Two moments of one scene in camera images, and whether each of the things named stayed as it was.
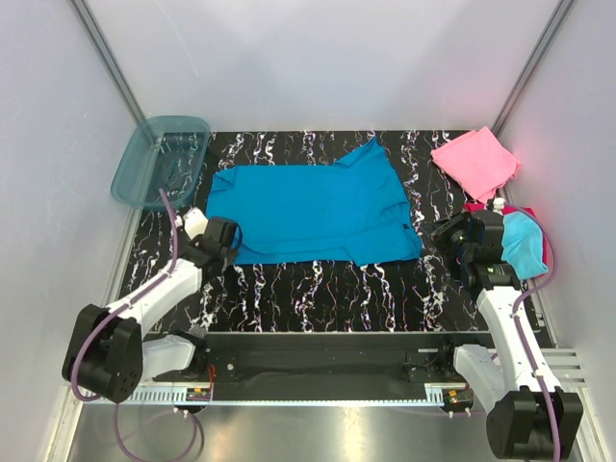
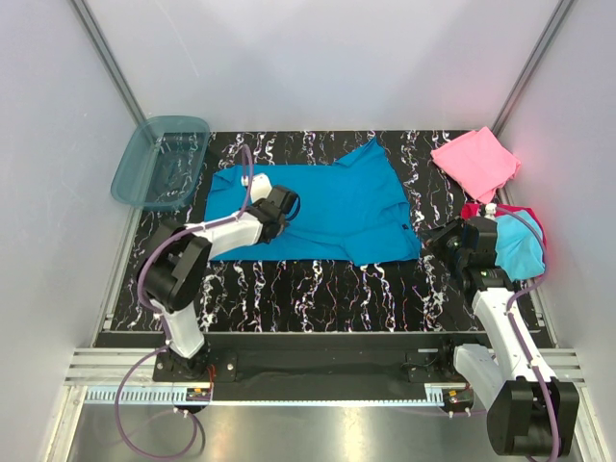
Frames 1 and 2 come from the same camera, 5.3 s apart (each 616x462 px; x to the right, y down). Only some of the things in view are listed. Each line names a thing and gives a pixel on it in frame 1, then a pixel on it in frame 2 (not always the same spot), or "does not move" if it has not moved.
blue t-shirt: (353, 211) does not move
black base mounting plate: (270, 361) does not move
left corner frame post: (103, 48) does not move
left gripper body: (225, 257) → (256, 205)
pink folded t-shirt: (480, 161) does not move
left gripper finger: (238, 236) → (291, 205)
